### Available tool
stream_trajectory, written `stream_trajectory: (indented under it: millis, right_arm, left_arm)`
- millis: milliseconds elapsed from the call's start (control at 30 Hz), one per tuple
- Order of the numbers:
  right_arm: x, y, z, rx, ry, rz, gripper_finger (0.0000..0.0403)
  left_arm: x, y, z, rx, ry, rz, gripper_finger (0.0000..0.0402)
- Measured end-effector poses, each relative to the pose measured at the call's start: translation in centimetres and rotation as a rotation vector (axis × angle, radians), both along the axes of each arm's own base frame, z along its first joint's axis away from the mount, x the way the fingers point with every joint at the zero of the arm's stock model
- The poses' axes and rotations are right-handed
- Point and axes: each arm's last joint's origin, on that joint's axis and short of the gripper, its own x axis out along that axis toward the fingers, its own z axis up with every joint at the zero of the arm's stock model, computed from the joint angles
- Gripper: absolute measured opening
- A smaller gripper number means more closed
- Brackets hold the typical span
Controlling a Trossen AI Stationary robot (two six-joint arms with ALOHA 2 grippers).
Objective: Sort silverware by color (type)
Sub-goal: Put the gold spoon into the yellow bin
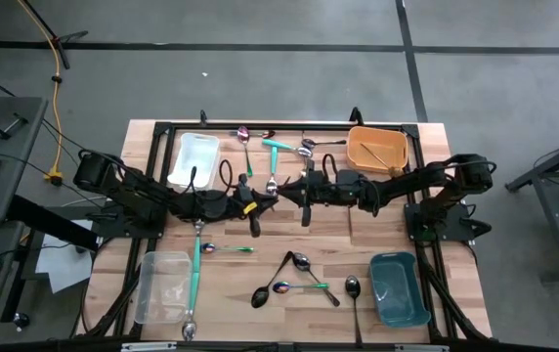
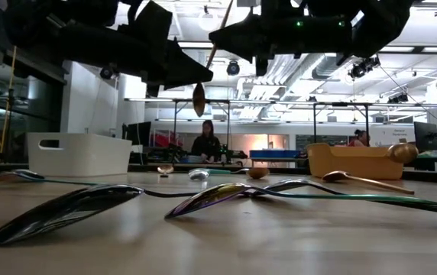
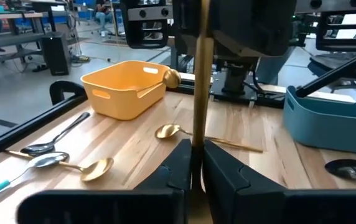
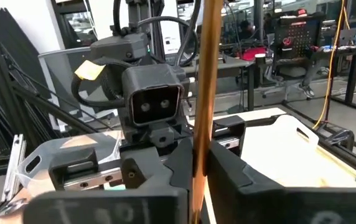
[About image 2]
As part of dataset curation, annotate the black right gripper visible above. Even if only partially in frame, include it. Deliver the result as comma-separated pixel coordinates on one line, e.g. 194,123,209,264
208,0,357,78

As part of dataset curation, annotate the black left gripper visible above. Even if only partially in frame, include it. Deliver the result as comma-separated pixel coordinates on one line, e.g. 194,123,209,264
99,0,215,97

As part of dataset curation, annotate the gold spoon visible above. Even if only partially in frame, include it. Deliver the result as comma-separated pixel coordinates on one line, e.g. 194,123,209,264
321,170,416,196
246,167,271,180
191,0,237,118
387,142,420,165

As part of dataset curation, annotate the black ceiling spotlight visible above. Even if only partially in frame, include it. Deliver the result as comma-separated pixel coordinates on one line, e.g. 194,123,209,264
225,60,241,77
99,64,115,81
347,56,382,80

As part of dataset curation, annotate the black monitor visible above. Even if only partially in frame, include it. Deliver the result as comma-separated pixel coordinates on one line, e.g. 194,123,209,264
121,121,153,148
413,121,437,153

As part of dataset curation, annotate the person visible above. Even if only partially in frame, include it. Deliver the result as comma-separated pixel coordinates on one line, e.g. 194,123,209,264
190,119,222,164
347,128,371,148

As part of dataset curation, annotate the blue crate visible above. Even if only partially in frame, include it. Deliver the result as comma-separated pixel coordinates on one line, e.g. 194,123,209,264
248,149,303,160

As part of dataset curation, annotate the white plastic bin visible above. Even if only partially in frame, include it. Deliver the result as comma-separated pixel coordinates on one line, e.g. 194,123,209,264
26,131,133,178

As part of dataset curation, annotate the silver spoon right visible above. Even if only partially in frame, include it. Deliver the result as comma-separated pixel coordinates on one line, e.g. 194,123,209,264
254,178,437,218

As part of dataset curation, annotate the orange plastic bin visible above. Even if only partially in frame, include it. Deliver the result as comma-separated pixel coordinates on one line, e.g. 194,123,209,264
305,142,405,181

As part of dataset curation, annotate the black spoon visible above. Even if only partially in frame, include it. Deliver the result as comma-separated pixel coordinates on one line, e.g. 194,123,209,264
0,184,252,248

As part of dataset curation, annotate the white ring lamp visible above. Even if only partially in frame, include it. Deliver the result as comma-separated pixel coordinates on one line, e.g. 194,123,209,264
196,10,220,33

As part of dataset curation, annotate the black table frame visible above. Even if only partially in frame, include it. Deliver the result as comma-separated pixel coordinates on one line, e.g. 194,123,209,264
312,101,371,146
171,98,231,165

